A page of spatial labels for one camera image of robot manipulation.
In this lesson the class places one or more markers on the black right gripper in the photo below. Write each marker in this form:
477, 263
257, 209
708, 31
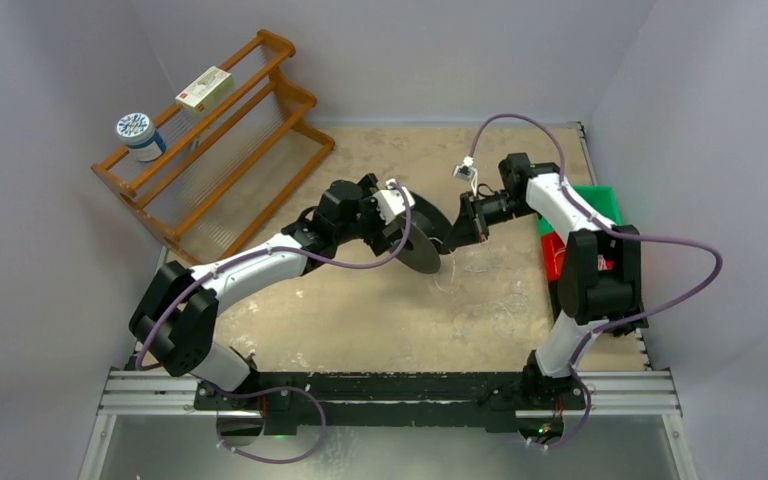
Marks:
475, 218

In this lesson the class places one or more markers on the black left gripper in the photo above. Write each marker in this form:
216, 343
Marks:
376, 240

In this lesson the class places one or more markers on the black perforated cable spool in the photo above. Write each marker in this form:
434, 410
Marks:
429, 225

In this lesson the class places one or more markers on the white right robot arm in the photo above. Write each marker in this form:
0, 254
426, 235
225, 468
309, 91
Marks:
600, 277

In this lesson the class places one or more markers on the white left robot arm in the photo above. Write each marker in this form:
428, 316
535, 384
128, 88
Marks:
176, 318

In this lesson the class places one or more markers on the red plastic bin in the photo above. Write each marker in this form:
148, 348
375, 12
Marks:
553, 251

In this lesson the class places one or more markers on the green plastic bin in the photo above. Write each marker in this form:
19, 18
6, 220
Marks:
602, 199

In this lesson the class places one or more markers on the orange wooden rack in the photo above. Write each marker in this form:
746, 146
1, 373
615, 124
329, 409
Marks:
224, 174

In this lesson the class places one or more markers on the green white cardboard box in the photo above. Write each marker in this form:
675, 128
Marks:
201, 96

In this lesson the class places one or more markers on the blue white round jar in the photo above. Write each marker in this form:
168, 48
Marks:
137, 132

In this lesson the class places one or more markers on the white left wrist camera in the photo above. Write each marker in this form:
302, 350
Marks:
393, 200

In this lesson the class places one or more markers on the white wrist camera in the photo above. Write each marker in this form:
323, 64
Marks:
465, 170
393, 200

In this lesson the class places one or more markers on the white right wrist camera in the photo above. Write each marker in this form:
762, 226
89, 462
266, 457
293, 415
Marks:
465, 170

